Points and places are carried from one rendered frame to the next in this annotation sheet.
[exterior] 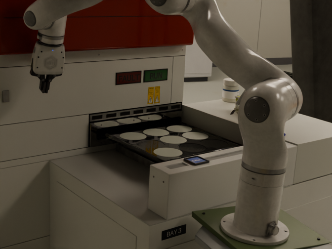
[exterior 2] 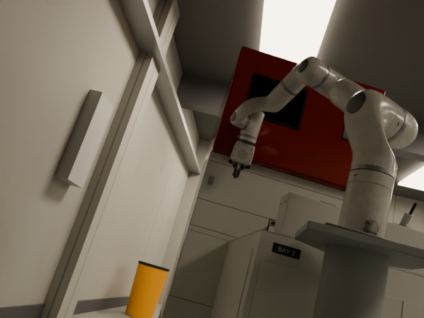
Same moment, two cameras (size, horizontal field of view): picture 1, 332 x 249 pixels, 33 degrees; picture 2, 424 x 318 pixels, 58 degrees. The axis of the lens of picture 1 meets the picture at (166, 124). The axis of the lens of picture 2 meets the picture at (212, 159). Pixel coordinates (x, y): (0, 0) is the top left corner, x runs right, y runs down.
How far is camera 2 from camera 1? 1.08 m
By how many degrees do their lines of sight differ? 48
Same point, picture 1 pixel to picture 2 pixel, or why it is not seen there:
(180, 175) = (301, 199)
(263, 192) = (362, 186)
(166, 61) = not seen: hidden behind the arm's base
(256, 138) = (357, 134)
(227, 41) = (347, 85)
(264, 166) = (365, 161)
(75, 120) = (257, 219)
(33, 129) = (224, 212)
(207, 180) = (329, 217)
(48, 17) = (242, 111)
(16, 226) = (188, 282)
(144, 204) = not seen: hidden behind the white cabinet
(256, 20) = not seen: outside the picture
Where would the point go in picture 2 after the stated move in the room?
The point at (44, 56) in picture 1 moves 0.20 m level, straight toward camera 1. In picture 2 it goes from (238, 148) to (227, 129)
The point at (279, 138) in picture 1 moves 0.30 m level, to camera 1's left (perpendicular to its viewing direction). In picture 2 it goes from (377, 129) to (275, 127)
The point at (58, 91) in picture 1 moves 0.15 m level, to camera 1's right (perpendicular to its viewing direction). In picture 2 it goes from (248, 192) to (277, 195)
